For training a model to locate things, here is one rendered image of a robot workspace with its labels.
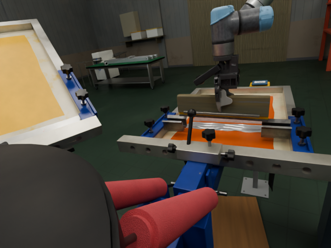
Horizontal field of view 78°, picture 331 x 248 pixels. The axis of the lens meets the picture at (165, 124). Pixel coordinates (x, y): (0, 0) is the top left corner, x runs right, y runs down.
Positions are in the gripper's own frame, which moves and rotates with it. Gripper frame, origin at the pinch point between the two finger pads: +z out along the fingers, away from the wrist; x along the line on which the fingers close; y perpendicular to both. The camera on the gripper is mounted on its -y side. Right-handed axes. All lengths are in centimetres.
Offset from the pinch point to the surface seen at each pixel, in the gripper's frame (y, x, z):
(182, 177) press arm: -1.9, -39.2, 4.2
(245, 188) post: 4, 74, 108
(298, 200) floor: 44, 72, 109
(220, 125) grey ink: -1.9, 8.2, 12.6
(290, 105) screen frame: 27.3, 28.2, 9.7
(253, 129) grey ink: 12.6, 6.3, 12.3
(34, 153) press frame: 0, -70, -24
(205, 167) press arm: 2.7, -33.7, 4.3
